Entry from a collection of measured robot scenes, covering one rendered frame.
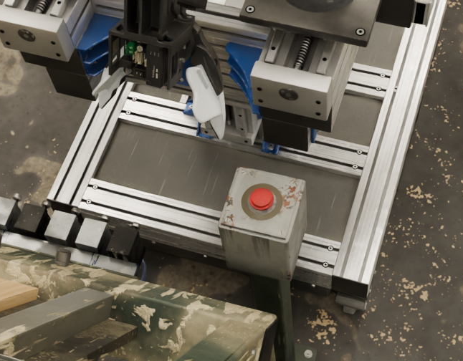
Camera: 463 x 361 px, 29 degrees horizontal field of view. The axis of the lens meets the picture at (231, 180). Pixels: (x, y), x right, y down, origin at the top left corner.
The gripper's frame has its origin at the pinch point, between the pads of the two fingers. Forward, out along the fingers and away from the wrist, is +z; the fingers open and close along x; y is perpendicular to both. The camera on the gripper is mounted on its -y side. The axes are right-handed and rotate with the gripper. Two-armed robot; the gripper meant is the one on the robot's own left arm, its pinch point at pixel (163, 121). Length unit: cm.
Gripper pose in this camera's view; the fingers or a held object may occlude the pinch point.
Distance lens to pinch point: 105.5
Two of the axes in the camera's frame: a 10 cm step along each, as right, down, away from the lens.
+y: -3.4, 5.2, -7.9
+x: 9.4, 2.5, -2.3
